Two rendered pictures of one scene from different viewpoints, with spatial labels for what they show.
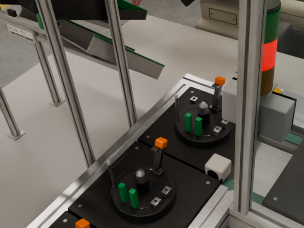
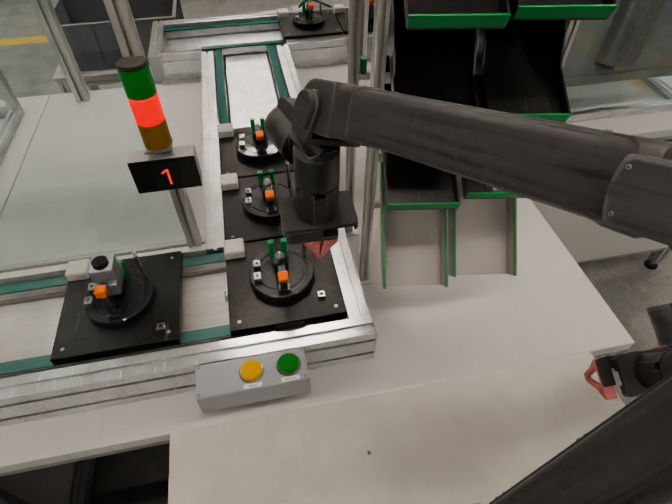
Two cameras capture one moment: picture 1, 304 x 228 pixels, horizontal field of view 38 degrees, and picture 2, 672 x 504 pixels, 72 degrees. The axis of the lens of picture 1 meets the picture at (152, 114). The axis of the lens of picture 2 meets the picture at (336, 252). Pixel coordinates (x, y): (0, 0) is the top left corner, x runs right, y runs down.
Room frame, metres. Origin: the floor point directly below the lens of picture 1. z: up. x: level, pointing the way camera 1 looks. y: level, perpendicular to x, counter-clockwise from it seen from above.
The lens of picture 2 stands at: (1.25, -0.57, 1.76)
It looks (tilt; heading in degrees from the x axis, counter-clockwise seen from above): 48 degrees down; 126
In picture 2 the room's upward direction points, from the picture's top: straight up
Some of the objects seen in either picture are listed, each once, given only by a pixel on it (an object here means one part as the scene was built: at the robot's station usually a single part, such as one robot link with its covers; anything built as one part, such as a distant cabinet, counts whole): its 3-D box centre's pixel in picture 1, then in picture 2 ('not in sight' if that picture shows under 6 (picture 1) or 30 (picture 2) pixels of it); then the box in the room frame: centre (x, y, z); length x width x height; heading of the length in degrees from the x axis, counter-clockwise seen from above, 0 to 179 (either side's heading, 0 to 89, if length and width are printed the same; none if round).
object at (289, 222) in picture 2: not in sight; (317, 200); (0.96, -0.21, 1.35); 0.10 x 0.07 x 0.07; 47
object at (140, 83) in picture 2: not in sight; (137, 79); (0.56, -0.18, 1.38); 0.05 x 0.05 x 0.05
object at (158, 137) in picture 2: not in sight; (154, 131); (0.56, -0.18, 1.28); 0.05 x 0.05 x 0.05
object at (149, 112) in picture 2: not in sight; (146, 106); (0.56, -0.18, 1.33); 0.05 x 0.05 x 0.05
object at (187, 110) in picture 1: (203, 114); (280, 263); (0.78, -0.12, 1.01); 0.24 x 0.24 x 0.13; 48
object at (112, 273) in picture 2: not in sight; (106, 268); (0.54, -0.36, 1.06); 0.08 x 0.04 x 0.07; 138
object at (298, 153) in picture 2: not in sight; (314, 161); (0.95, -0.21, 1.41); 0.07 x 0.06 x 0.07; 155
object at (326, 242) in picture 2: not in sight; (309, 237); (0.95, -0.22, 1.28); 0.07 x 0.07 x 0.09; 47
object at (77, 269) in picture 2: not in sight; (80, 272); (0.41, -0.38, 0.97); 0.05 x 0.05 x 0.04; 48
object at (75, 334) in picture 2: not in sight; (123, 302); (0.55, -0.37, 0.96); 0.24 x 0.24 x 0.02; 48
